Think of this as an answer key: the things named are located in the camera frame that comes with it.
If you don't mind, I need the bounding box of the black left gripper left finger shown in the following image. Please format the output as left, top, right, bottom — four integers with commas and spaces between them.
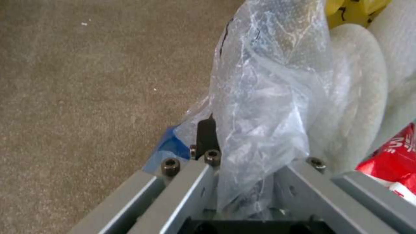
68, 113, 222, 234

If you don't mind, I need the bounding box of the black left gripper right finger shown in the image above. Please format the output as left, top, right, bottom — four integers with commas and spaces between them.
274, 157, 416, 234

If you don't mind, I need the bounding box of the clear plastic trash bag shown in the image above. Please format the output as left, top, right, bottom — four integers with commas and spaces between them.
175, 0, 345, 221

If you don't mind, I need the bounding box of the blue plastic piece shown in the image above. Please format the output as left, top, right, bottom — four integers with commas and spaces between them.
142, 125, 191, 174

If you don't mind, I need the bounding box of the red and white snack wrapper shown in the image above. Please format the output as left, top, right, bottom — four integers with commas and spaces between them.
355, 123, 416, 206

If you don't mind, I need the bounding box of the white bubble wrap roll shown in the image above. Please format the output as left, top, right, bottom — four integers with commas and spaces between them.
308, 0, 416, 175

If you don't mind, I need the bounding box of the yellow crumpled packaging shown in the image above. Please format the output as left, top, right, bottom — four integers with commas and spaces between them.
326, 0, 392, 29

